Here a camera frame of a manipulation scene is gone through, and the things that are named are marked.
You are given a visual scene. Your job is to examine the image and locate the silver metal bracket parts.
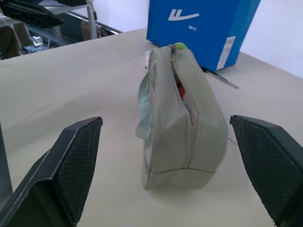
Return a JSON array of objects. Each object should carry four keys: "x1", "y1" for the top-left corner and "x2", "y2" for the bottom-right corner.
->
[{"x1": 23, "y1": 35, "x2": 52, "y2": 53}]

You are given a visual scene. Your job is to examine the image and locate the blue and silver pen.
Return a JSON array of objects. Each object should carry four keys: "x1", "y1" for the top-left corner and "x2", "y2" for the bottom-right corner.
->
[{"x1": 201, "y1": 67, "x2": 240, "y2": 89}]

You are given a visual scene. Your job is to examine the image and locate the grey zipper pouch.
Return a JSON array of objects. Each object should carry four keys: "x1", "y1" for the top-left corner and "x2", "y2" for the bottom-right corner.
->
[{"x1": 135, "y1": 44, "x2": 229, "y2": 191}]

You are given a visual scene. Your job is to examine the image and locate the blue cardboard box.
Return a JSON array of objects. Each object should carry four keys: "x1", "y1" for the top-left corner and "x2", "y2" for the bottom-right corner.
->
[{"x1": 146, "y1": 0, "x2": 261, "y2": 72}]

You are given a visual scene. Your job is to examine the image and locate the small white packet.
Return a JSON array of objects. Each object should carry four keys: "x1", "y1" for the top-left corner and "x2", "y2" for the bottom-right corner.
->
[{"x1": 144, "y1": 50, "x2": 152, "y2": 70}]

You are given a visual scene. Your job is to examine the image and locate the dark red cloth piece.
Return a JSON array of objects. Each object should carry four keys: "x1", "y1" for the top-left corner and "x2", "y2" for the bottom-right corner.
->
[{"x1": 176, "y1": 79, "x2": 188, "y2": 101}]

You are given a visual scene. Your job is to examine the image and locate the grey metal frame post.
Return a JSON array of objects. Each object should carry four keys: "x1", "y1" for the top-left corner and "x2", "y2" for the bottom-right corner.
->
[{"x1": 86, "y1": 0, "x2": 98, "y2": 40}]

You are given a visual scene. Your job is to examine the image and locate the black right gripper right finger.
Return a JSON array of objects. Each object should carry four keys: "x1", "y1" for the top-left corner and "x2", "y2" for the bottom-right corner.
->
[{"x1": 230, "y1": 114, "x2": 303, "y2": 227}]

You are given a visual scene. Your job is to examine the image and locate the black background workbench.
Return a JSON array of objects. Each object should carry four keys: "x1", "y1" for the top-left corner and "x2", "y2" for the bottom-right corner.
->
[{"x1": 23, "y1": 10, "x2": 124, "y2": 49}]

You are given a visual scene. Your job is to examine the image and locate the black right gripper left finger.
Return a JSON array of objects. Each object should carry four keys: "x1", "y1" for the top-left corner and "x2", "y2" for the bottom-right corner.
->
[{"x1": 0, "y1": 116, "x2": 103, "y2": 227}]

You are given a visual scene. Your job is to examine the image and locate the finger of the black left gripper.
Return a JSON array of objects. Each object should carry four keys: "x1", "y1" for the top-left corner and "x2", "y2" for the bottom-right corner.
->
[
  {"x1": 0, "y1": 0, "x2": 65, "y2": 28},
  {"x1": 57, "y1": 0, "x2": 87, "y2": 6}
]

